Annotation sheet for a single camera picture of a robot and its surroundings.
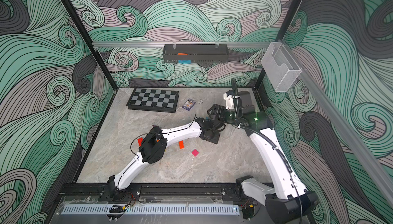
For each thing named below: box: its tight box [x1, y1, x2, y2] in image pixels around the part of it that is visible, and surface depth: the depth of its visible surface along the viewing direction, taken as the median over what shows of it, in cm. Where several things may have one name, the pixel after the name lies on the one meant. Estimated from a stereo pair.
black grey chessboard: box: [125, 87, 180, 113], surface depth 109 cm
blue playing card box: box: [182, 98, 196, 111], surface depth 109 cm
